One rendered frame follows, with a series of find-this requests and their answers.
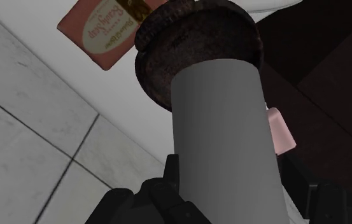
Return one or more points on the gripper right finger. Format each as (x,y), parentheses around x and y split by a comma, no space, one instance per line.
(330,204)

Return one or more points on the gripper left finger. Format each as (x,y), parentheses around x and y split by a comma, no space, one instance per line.
(150,201)

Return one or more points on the grey cylinder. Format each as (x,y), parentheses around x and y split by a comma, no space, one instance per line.
(225,139)

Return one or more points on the small pink block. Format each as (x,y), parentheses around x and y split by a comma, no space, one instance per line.
(281,133)

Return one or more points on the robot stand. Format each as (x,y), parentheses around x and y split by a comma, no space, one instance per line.
(327,77)

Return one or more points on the dark brown round bowl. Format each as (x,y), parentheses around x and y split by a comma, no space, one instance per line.
(200,34)

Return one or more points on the pink soap box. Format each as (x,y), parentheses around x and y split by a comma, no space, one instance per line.
(101,34)

